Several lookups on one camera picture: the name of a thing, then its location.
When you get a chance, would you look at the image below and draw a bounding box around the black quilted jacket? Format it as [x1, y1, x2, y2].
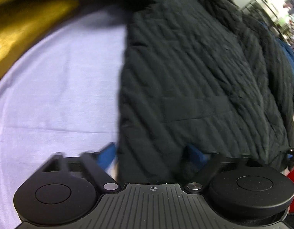
[66, 0, 294, 185]

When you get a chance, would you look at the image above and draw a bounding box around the purple floral bed sheet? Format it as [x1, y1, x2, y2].
[0, 5, 128, 228]

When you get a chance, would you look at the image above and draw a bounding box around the navy blue fleece garment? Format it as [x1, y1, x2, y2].
[259, 21, 294, 76]

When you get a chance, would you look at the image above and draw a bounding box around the mustard yellow garment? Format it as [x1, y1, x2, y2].
[0, 0, 80, 80]

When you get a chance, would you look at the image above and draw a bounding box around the black metal rack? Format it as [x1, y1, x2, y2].
[241, 0, 284, 39]

